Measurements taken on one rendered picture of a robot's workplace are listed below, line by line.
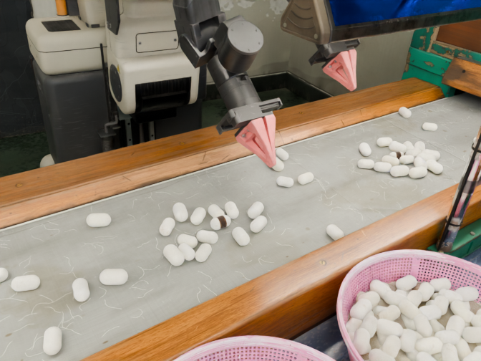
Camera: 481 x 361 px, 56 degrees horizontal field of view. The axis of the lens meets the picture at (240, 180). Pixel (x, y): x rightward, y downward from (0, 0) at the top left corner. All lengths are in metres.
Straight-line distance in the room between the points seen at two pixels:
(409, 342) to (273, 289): 0.17
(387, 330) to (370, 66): 2.26
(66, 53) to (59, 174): 0.72
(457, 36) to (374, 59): 1.38
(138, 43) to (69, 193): 0.59
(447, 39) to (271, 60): 2.02
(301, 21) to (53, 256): 0.46
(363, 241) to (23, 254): 0.49
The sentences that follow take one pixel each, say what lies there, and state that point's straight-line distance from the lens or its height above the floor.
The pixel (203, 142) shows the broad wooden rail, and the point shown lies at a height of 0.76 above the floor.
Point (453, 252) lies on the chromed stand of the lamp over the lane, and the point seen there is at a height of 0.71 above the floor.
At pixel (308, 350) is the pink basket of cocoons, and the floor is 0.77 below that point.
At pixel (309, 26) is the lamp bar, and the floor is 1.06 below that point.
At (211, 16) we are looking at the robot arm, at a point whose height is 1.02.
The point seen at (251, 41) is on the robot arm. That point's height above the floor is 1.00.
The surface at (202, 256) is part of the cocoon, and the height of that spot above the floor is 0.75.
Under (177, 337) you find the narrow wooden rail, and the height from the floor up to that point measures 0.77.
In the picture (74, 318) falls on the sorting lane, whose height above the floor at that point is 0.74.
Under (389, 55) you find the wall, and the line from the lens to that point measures 2.66.
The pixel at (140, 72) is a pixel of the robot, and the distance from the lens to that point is 1.25.
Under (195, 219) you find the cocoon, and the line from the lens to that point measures 0.71.
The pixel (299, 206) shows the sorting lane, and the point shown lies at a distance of 0.78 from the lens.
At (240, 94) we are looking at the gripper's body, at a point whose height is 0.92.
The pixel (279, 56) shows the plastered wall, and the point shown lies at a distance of 3.31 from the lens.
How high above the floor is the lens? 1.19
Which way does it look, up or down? 32 degrees down
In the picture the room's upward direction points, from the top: 4 degrees clockwise
